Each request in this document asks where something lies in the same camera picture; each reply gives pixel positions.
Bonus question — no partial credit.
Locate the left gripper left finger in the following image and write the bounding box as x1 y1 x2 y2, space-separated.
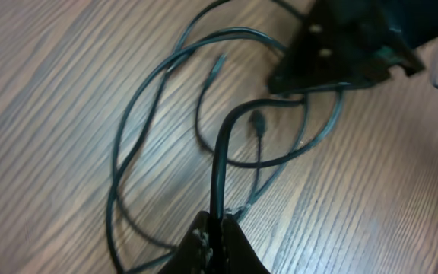
158 211 211 274

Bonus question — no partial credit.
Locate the black cable three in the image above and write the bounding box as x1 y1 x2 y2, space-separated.
105 0 311 274

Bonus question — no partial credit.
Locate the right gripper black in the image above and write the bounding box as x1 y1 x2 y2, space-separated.
267 0 438 94

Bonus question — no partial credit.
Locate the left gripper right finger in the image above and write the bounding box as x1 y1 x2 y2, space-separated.
223 216 269 274

